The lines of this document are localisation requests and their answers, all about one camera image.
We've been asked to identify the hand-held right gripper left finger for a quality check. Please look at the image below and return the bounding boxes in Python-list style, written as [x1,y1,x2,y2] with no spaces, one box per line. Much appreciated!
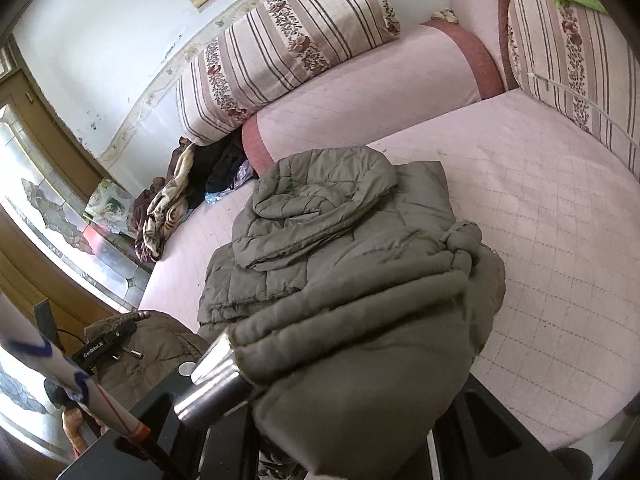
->
[57,332,261,480]

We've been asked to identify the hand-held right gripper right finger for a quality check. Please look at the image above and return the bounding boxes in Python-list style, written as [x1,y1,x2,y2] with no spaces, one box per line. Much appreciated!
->
[425,374,568,480]

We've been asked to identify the olive grey quilted jacket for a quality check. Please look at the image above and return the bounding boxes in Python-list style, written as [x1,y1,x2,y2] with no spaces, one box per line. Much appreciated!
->
[196,145,507,480]

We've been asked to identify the pile of dark clothes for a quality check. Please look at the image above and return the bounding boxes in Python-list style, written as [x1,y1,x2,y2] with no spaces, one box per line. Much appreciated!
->
[187,132,260,206]

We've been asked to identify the person's left hand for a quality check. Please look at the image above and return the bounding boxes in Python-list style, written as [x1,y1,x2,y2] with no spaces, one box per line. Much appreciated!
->
[62,405,96,457]

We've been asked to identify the brown quilted garment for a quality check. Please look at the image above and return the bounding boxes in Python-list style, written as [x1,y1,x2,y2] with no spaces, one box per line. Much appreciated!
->
[84,310,213,413]

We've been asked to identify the etched glass door panel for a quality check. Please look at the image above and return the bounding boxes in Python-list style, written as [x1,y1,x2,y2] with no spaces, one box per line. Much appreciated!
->
[0,102,153,311]

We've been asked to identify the floral patterned box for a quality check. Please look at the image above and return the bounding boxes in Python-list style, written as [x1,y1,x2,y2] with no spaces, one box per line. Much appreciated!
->
[84,179,137,237]

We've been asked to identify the crumpled brown cream blanket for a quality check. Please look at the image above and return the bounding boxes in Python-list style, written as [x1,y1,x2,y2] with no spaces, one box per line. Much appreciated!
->
[131,137,197,262]

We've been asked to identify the pink quilted bed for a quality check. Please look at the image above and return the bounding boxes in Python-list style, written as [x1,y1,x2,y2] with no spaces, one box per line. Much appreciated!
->
[137,91,640,453]

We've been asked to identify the long striped floral pillow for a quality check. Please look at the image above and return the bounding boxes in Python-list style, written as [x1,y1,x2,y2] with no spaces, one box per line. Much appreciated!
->
[176,0,402,147]

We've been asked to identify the pink bolster cushion red ends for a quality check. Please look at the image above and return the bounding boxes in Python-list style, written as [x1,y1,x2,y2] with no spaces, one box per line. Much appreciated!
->
[241,21,505,177]

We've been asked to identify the striped floral pillow white piping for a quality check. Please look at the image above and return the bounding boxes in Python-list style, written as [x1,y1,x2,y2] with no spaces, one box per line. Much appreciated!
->
[506,0,640,183]

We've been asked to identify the white braided cable blue marks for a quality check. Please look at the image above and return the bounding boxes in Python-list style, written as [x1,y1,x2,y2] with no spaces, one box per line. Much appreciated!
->
[0,290,187,480]

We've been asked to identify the wooden door frame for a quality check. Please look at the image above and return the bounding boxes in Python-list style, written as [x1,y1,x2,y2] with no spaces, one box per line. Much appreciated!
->
[0,35,121,321]

